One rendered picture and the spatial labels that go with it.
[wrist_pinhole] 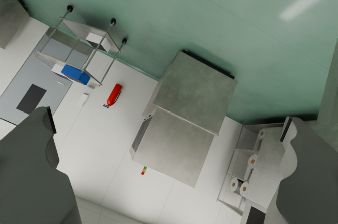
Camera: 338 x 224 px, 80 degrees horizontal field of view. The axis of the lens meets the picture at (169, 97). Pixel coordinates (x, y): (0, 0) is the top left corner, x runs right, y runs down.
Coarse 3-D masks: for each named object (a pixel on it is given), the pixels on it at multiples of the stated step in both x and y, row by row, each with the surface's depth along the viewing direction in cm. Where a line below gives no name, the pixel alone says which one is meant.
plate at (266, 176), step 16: (272, 128) 83; (320, 128) 63; (336, 128) 58; (272, 144) 79; (336, 144) 56; (256, 160) 83; (272, 160) 75; (256, 176) 79; (272, 176) 72; (256, 192) 75; (272, 192) 68
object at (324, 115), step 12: (336, 48) 93; (336, 60) 90; (336, 72) 87; (336, 84) 84; (324, 96) 87; (336, 96) 82; (324, 108) 84; (336, 108) 81; (324, 120) 82; (336, 120) 80
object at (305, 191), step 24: (288, 120) 11; (288, 144) 11; (312, 144) 9; (288, 168) 9; (312, 168) 8; (336, 168) 8; (288, 192) 7; (312, 192) 7; (336, 192) 7; (288, 216) 6; (312, 216) 6; (336, 216) 6
